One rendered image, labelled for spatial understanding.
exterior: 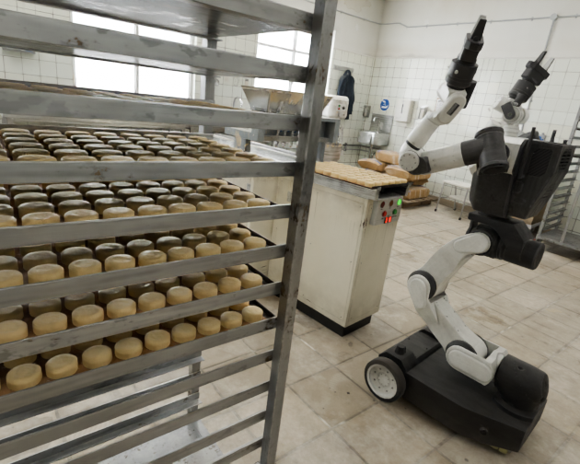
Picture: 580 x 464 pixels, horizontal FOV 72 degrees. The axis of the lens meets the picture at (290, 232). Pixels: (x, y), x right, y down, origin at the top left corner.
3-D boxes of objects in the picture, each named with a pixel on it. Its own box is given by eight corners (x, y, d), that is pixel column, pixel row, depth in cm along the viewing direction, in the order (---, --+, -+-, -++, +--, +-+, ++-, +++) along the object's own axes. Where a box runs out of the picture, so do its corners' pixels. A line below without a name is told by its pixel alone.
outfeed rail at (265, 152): (207, 140, 353) (207, 133, 351) (210, 140, 355) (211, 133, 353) (405, 196, 220) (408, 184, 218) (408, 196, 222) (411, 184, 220)
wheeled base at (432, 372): (546, 415, 185) (570, 354, 175) (506, 477, 150) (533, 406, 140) (423, 347, 228) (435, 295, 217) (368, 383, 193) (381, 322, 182)
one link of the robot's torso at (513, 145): (555, 221, 164) (585, 133, 153) (528, 233, 141) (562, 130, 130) (482, 203, 184) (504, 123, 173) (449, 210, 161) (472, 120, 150)
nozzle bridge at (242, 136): (222, 162, 257) (226, 107, 246) (301, 160, 306) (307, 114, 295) (254, 172, 235) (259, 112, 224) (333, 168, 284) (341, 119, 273)
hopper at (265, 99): (238, 108, 250) (239, 85, 246) (300, 113, 288) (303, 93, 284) (268, 113, 231) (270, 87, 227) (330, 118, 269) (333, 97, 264)
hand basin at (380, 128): (401, 168, 668) (415, 100, 633) (387, 168, 644) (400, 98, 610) (358, 157, 740) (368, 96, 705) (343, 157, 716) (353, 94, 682)
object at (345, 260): (264, 291, 275) (277, 162, 247) (299, 280, 298) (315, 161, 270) (342, 341, 228) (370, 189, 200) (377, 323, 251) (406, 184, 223)
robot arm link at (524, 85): (555, 76, 174) (537, 101, 178) (539, 74, 182) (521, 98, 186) (538, 61, 169) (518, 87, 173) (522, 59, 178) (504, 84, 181)
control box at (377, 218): (368, 224, 210) (373, 198, 206) (393, 218, 226) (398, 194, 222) (374, 226, 208) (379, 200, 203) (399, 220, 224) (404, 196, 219)
